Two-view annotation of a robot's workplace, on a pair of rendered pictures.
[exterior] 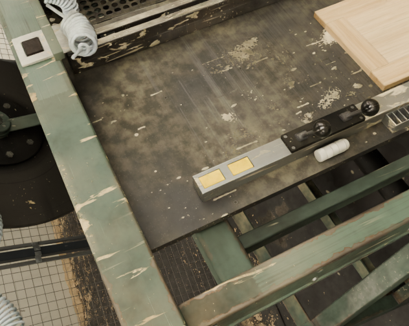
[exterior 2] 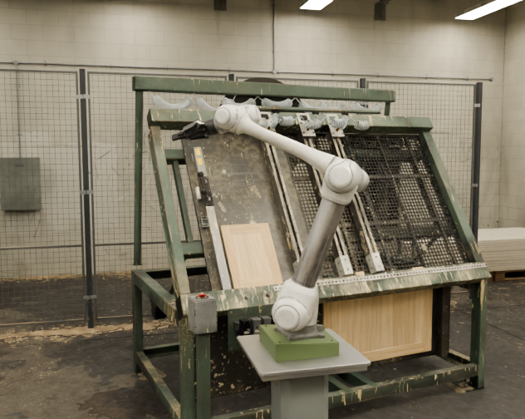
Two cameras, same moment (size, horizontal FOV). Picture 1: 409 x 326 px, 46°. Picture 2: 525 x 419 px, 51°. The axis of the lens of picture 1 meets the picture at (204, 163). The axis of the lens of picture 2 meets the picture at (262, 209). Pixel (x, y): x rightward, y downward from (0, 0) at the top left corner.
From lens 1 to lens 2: 2.87 m
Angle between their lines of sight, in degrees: 37
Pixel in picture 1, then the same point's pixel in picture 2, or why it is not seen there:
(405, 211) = (166, 195)
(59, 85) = not seen: hidden behind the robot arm
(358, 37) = (248, 230)
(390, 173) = (184, 217)
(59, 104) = not seen: hidden behind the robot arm
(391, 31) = (248, 245)
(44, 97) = not seen: hidden behind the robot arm
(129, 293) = (166, 112)
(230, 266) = (168, 152)
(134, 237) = (182, 119)
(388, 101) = (212, 218)
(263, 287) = (156, 147)
